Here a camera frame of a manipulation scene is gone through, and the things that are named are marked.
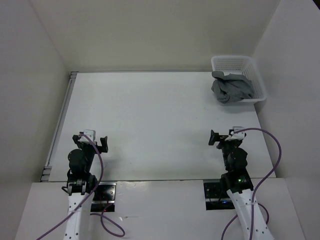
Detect grey shorts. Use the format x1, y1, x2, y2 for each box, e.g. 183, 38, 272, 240
211, 71, 255, 104

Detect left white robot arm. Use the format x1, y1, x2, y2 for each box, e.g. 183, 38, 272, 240
63, 131, 108, 240

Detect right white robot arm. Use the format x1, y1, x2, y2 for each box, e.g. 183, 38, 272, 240
208, 127, 274, 240

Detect white plastic basket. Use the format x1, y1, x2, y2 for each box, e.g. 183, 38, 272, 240
211, 55, 267, 105

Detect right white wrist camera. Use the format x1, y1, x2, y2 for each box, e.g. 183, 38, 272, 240
225, 126, 247, 141

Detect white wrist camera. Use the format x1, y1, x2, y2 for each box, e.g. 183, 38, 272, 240
79, 129, 96, 144
225, 126, 247, 141

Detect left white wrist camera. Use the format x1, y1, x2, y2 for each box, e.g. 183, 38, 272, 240
79, 129, 96, 144

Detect aluminium table edge rail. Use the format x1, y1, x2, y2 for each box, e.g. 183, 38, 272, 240
39, 71, 78, 182

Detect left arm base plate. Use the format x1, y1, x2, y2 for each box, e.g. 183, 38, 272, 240
90, 182, 117, 213

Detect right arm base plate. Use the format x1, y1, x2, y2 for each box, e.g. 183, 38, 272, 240
203, 180, 235, 211

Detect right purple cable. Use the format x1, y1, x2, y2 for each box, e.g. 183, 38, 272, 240
221, 127, 283, 240

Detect purple cable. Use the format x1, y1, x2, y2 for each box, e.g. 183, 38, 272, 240
221, 127, 283, 240
36, 134, 126, 240

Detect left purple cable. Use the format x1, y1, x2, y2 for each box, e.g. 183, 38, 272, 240
36, 134, 126, 240

